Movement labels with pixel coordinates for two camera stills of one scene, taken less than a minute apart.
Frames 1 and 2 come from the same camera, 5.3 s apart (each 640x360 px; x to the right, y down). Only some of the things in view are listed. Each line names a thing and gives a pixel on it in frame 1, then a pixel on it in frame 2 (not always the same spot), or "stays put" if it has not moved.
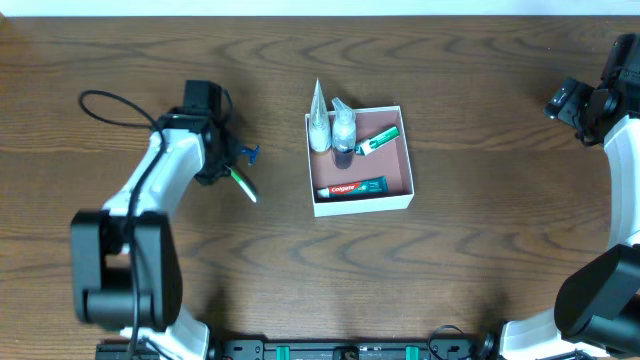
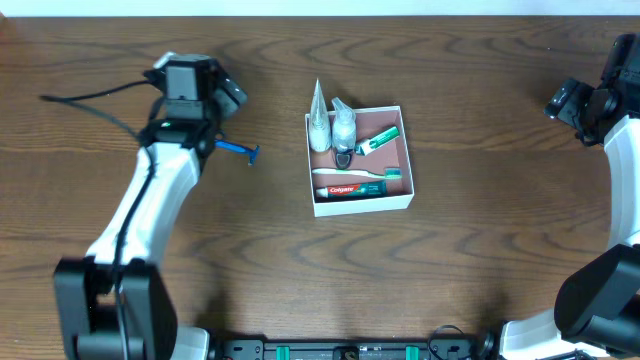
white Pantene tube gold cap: [320, 131] stays put
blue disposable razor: [253, 153] stays put
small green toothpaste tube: [365, 147] stays put
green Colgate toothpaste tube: [378, 185] stays put
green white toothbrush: [242, 184] → [389, 174]
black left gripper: [223, 163] → [206, 145]
